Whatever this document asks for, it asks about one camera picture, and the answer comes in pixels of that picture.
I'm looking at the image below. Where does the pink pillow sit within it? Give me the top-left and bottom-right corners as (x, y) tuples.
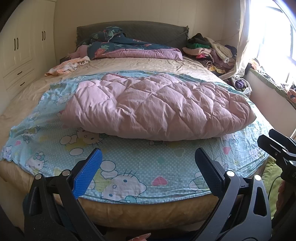
(68, 45), (88, 59)

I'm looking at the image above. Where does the dark floral purple-lined quilt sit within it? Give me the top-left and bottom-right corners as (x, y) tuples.
(87, 26), (183, 61)

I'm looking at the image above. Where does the cream built-in wardrobe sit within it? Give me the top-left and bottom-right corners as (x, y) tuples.
(0, 0), (57, 100)

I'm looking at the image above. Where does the beige bed sheet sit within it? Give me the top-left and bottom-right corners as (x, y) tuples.
(0, 56), (223, 232)

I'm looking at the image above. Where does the dark green headboard cushion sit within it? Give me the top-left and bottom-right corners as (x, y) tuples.
(76, 21), (189, 50)

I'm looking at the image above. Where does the green fuzzy cloth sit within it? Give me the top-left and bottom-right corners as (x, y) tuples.
(262, 156), (282, 218)

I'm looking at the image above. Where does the peach white crumpled garment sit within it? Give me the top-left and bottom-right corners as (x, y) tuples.
(45, 56), (90, 76)

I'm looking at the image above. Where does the pile of assorted clothes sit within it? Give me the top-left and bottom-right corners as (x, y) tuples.
(182, 33), (237, 76)

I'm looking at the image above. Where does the turquoise cartoon print blanket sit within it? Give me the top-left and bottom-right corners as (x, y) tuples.
(1, 74), (271, 204)

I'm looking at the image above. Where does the white sheer curtain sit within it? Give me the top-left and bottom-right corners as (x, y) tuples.
(234, 1), (254, 76)

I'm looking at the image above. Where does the pink quilted jacket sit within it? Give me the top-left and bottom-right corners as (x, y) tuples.
(61, 73), (256, 142)

